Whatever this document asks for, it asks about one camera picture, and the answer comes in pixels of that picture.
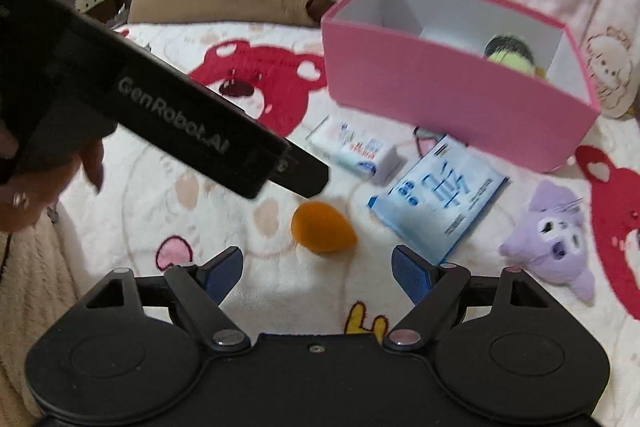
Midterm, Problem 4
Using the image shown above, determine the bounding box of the orange makeup sponge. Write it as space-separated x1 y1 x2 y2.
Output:
291 201 358 255

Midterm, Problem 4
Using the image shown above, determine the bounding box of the cream fuzzy cloth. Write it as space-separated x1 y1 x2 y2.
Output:
0 207 83 427

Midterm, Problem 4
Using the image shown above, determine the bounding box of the purple plush toy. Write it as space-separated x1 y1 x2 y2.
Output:
499 179 598 303

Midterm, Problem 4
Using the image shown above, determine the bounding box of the red bear printed blanket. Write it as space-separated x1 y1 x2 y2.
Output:
45 19 640 427

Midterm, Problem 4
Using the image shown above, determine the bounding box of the blue wet wipes pack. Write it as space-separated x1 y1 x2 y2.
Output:
367 134 510 267

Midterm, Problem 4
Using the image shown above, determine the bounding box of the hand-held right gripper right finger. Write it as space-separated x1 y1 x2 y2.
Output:
384 244 552 352

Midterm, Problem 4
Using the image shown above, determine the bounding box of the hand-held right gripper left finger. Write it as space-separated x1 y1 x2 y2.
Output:
80 246 252 352

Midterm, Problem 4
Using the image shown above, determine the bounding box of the pink cardboard box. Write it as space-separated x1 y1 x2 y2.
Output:
320 0 602 174

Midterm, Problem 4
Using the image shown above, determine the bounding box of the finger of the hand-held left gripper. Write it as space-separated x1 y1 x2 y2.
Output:
270 141 331 198

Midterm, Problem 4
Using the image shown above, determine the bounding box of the person's left hand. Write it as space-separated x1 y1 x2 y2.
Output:
0 126 107 234

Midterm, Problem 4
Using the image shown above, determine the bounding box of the green yarn ball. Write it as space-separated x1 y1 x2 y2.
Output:
482 34 541 78

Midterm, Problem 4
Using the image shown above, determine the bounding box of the white tissue pack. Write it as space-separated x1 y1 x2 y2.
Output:
306 116 401 186

